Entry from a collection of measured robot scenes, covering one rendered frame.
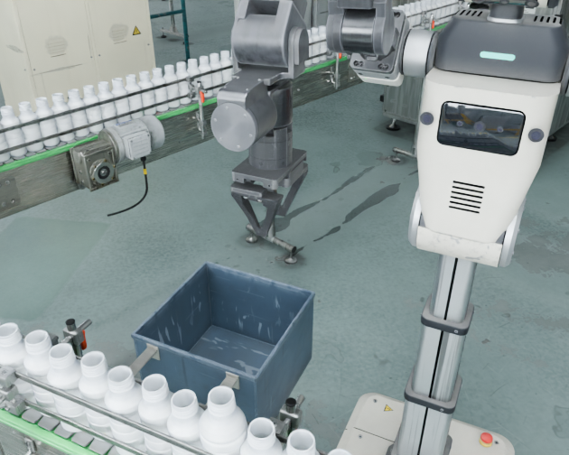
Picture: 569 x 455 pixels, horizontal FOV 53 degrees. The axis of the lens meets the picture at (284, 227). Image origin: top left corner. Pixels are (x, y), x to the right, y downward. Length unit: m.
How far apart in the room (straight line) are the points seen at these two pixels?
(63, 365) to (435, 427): 0.98
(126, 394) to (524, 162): 0.78
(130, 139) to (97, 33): 2.76
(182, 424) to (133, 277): 2.29
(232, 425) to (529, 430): 1.80
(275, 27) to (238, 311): 1.01
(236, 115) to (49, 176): 1.59
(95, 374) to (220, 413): 0.23
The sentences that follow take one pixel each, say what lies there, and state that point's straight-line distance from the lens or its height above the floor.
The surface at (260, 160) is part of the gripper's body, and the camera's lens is 0.73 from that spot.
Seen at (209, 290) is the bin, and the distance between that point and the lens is 1.57.
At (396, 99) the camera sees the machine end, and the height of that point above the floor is 0.29.
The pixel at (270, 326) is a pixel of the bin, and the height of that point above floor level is 0.80.
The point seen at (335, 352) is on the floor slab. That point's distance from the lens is 2.62.
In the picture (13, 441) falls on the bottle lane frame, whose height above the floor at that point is 0.93.
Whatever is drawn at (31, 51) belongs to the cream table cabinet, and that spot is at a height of 0.75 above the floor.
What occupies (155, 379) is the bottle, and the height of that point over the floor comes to 1.16.
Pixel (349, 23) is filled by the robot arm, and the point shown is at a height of 1.60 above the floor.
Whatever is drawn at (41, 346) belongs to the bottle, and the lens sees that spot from 1.03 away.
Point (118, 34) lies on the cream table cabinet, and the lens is 4.91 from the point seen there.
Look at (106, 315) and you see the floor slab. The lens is 2.93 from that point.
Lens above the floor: 1.81
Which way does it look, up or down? 32 degrees down
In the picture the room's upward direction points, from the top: straight up
